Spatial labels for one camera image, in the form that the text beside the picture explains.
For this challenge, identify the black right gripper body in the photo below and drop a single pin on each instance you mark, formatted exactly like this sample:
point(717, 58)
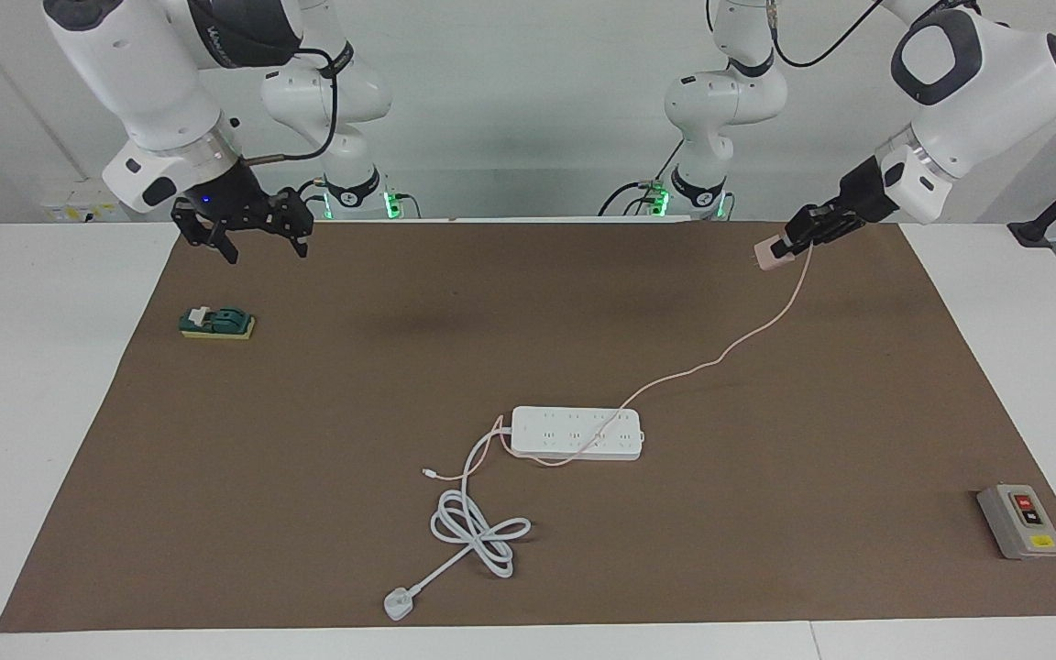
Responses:
point(235, 202)

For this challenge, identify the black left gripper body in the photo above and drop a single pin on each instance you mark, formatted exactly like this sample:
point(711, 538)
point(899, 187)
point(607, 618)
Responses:
point(869, 197)

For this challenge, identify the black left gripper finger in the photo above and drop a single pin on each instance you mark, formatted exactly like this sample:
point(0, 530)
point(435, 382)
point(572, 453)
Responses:
point(817, 220)
point(826, 240)

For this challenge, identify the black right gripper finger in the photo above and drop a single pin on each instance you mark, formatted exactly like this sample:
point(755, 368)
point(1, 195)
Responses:
point(203, 234)
point(294, 213)

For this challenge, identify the pink charger adapter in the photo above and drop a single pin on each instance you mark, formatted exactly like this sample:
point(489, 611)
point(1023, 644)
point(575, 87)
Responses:
point(774, 257)

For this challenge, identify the white power strip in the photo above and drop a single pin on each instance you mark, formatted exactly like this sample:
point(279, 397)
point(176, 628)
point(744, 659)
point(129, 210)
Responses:
point(565, 445)

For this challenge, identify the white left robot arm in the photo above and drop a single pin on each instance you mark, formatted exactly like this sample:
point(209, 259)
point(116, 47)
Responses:
point(977, 101)

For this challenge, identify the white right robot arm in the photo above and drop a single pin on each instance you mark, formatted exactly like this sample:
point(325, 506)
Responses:
point(152, 82)

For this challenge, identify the white box with yellow label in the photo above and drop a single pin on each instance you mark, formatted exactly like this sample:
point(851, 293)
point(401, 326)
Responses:
point(79, 213)

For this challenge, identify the brown table mat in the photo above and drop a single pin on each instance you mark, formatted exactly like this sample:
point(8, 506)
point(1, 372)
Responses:
point(583, 559)

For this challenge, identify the green knife switch yellow base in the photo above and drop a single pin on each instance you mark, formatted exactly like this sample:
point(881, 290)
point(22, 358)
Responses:
point(221, 321)

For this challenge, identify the grey on-off switch box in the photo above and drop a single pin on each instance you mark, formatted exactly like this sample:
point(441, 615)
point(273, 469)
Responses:
point(1018, 524)

